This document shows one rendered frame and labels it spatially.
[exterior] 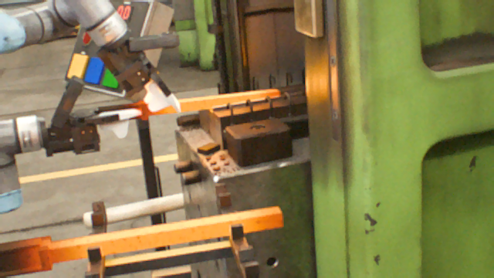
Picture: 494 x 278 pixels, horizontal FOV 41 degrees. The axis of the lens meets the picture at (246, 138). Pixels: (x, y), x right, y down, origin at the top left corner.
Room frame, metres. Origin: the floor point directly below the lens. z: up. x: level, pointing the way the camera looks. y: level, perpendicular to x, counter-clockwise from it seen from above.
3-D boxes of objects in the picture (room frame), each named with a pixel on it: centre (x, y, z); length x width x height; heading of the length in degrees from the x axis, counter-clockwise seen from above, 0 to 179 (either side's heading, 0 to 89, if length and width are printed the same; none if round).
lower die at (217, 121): (1.53, -0.12, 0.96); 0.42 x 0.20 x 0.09; 107
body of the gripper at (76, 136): (1.36, 0.37, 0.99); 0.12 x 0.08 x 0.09; 107
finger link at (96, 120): (1.36, 0.31, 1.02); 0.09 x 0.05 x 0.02; 104
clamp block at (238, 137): (1.32, -0.03, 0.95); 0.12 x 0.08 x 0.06; 107
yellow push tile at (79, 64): (1.98, 0.48, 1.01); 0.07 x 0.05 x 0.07; 42
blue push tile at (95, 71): (1.90, 0.42, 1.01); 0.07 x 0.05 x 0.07; 42
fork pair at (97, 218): (1.02, 0.15, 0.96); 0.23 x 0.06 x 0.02; 99
